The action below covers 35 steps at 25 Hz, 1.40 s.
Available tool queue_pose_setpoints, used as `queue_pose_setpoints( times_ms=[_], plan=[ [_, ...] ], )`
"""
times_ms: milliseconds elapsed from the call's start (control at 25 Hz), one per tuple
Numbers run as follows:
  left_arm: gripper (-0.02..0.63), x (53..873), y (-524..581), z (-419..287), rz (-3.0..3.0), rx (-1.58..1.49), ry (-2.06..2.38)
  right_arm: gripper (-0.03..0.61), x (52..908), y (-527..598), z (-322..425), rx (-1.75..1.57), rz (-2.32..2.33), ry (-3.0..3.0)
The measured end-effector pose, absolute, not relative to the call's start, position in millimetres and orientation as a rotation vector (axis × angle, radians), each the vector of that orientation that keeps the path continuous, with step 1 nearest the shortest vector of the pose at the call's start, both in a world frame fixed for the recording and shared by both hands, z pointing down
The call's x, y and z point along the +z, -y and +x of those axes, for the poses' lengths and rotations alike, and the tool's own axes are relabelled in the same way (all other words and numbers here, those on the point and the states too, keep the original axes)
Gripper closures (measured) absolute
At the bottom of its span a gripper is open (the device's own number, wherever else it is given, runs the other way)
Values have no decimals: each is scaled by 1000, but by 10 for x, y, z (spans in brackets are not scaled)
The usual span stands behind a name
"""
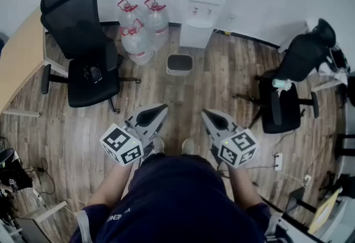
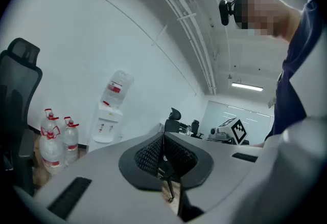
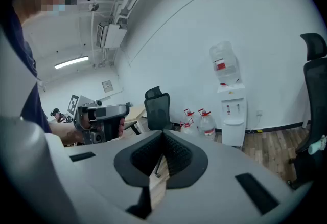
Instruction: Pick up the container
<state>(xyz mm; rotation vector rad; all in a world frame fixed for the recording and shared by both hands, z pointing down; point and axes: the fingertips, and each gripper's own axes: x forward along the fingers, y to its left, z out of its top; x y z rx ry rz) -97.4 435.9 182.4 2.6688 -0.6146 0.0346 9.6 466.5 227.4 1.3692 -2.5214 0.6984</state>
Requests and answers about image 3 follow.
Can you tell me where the grey wall panel box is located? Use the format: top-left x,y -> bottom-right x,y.
101,79 -> 114,94

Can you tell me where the black mesh office chair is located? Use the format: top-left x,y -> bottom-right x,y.
144,86 -> 176,132

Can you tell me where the person's left forearm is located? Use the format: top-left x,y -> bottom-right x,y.
48,122 -> 85,146

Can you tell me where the navy shirt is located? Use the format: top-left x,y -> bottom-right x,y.
4,5 -> 53,134

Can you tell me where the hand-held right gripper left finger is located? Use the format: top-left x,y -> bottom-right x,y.
113,130 -> 164,220

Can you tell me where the black office chair with headrest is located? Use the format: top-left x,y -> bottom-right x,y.
287,33 -> 327,190

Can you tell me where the white water dispenser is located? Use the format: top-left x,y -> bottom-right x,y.
217,83 -> 248,148

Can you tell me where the long ceiling light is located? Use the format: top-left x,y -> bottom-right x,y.
54,55 -> 89,70

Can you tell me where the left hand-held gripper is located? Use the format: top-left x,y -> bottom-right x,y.
67,94 -> 131,145

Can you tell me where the white air conditioner unit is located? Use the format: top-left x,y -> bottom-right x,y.
95,21 -> 128,49

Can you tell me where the clear water bottle red label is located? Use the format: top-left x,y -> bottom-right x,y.
209,41 -> 242,86

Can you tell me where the light wooden desk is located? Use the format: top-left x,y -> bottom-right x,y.
123,105 -> 149,136

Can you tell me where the person's left hand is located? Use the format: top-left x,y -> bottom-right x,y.
118,117 -> 126,140

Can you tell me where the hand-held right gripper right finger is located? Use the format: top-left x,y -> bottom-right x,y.
162,129 -> 209,190

